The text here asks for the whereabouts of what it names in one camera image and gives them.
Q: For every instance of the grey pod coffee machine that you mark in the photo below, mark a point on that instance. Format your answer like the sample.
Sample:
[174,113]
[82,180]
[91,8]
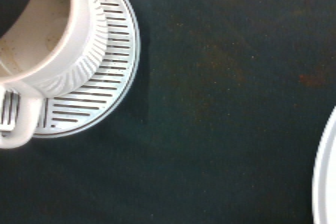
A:
[78,110]

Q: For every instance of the white ceramic mug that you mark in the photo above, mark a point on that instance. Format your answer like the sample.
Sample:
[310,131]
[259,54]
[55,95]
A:
[51,52]

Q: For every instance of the white two-tier round shelf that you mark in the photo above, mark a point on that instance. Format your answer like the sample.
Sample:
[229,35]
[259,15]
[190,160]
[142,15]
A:
[324,176]

